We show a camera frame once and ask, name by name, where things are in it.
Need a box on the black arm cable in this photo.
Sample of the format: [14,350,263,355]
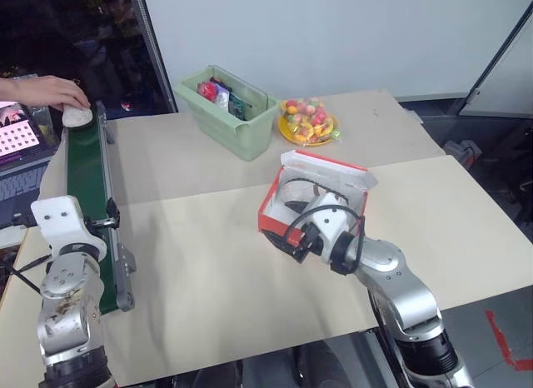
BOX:
[7,254,57,298]
[286,203,364,274]

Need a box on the laptop with pink screen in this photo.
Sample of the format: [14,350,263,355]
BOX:
[0,99,59,250]

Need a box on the grey device on floor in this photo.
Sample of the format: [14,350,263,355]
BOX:
[441,138,485,169]

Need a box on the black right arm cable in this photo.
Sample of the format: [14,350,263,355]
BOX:
[286,203,364,274]

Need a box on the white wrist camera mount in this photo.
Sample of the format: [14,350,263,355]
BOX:
[306,192,364,265]
[30,195,106,261]

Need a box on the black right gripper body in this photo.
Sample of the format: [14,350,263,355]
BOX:
[298,222,326,259]

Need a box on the red floor tape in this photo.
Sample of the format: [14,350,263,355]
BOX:
[484,308,533,372]

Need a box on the green conveyor belt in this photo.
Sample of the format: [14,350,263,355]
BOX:
[62,99,137,315]

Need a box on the large beige paper sheet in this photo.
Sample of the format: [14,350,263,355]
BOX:
[0,154,533,386]

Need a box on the person's bare hand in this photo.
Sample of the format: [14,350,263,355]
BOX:
[16,75,91,112]

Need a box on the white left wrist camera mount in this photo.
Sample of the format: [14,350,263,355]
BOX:
[30,195,106,261]

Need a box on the pale green plastic bin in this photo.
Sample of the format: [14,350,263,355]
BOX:
[173,63,281,162]

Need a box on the white plastic bag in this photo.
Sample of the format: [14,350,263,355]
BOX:
[213,89,232,113]

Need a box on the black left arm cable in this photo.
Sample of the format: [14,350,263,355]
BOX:
[7,254,57,298]

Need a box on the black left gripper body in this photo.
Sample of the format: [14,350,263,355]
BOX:
[84,216,110,235]

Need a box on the yellow plate of fruit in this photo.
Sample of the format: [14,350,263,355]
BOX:
[279,96,343,147]

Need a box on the red and white shoebox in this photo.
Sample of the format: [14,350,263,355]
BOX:
[257,150,379,248]

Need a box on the dark green packet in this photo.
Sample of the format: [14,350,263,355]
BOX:
[228,92,253,121]

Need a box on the red toy fruit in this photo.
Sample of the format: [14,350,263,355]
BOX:
[197,81,219,101]

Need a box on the white round object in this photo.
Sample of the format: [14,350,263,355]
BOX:
[62,105,94,129]

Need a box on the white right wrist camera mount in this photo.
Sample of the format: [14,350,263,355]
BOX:
[306,192,364,265]

